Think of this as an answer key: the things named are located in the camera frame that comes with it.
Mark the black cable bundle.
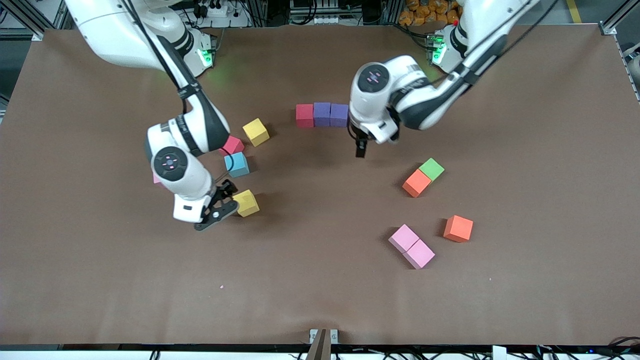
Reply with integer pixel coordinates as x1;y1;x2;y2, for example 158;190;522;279
607;336;640;358

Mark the blue foam cube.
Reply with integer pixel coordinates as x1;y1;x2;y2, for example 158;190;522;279
223;151;251;179

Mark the bag of oranges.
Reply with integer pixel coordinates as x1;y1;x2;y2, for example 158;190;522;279
398;0;461;27

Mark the red foam cube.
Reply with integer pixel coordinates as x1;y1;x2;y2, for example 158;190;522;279
296;103;315;128
220;135;246;157

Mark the brown camera pole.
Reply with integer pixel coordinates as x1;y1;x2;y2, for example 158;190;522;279
306;328;332;360

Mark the green foam cube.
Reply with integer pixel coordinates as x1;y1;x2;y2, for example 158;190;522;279
418;157;445;182

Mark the brown table cover sheet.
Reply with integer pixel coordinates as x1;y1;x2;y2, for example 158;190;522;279
0;24;640;347

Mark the orange foam cube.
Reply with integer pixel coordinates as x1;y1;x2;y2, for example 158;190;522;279
402;169;432;199
443;215;474;244

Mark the purple foam cube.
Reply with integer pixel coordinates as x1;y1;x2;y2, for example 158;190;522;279
313;102;332;128
330;103;350;128

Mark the yellow foam cube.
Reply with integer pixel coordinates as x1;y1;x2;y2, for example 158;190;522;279
242;118;270;148
233;189;261;218

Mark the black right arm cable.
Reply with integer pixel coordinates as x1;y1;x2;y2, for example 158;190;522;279
125;0;226;181

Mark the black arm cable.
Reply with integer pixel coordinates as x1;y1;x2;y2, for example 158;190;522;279
430;0;561;91
125;0;226;181

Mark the metal table edge rail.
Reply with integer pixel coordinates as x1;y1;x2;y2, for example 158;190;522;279
613;34;640;103

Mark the small metal bracket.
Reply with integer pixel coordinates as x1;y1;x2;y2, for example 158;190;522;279
309;328;339;345

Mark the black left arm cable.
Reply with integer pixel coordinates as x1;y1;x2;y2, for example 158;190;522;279
430;0;561;91

